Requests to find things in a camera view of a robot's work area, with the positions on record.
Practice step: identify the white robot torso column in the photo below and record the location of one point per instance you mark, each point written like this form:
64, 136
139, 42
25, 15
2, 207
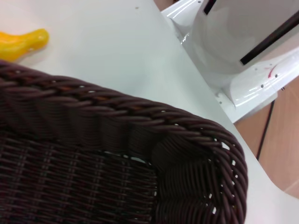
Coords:
224, 35

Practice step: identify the glossy white robot base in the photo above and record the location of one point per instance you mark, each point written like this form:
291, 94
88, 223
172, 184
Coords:
254, 88

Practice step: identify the dark brown woven basket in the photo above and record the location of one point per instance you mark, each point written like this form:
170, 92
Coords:
98, 168

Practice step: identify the yellow plastic banana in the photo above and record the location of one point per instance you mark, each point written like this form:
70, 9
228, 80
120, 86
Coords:
16, 44

